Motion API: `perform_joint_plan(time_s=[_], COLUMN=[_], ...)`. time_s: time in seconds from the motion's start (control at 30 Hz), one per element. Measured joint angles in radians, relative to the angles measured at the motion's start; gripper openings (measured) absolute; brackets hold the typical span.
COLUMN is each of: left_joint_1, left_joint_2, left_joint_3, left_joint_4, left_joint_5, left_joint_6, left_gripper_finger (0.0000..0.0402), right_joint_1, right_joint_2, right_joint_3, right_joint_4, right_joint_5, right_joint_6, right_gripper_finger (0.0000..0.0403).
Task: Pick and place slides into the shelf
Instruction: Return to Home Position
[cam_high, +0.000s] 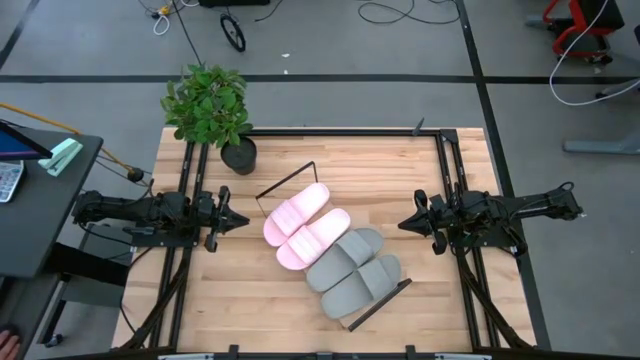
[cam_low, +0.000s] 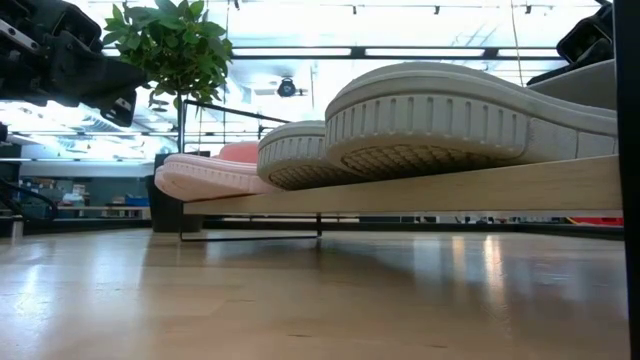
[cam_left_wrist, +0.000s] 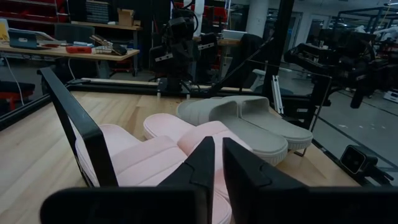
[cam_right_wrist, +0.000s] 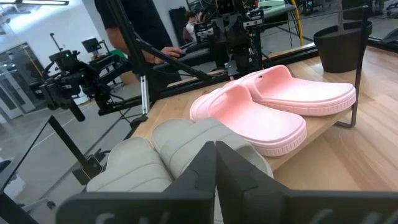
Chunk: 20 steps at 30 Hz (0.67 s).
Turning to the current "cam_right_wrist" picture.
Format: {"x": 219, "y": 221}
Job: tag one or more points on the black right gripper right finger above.
{"x": 248, "y": 199}

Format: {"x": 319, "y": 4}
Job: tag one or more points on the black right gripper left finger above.
{"x": 186, "y": 202}

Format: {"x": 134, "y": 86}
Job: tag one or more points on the grey foam slide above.
{"x": 186, "y": 140}
{"x": 130, "y": 168}

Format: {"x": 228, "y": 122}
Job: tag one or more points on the pink foam slide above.
{"x": 295, "y": 90}
{"x": 248, "y": 121}

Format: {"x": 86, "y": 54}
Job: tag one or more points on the person's forearm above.
{"x": 124, "y": 42}

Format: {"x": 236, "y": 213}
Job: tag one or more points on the black neighbour station robot arm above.
{"x": 71, "y": 81}

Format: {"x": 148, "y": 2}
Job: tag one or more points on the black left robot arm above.
{"x": 233, "y": 40}

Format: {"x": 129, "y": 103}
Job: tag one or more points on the person's hand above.
{"x": 171, "y": 54}

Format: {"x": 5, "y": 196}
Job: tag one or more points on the person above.
{"x": 191, "y": 29}
{"x": 146, "y": 18}

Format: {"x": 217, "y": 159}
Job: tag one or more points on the green plant in black pot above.
{"x": 339, "y": 49}

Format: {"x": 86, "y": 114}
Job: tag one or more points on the black monitor on stand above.
{"x": 91, "y": 45}

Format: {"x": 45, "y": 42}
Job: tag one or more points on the glass door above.
{"x": 15, "y": 87}

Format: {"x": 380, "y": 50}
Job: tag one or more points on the ceiling light bar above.
{"x": 37, "y": 2}

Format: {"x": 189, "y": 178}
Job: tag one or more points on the wooden shelf with black frame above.
{"x": 314, "y": 130}

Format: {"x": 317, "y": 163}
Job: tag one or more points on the silver frame bracket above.
{"x": 145, "y": 96}

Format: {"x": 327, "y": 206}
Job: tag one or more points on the black metal table frame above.
{"x": 186, "y": 87}

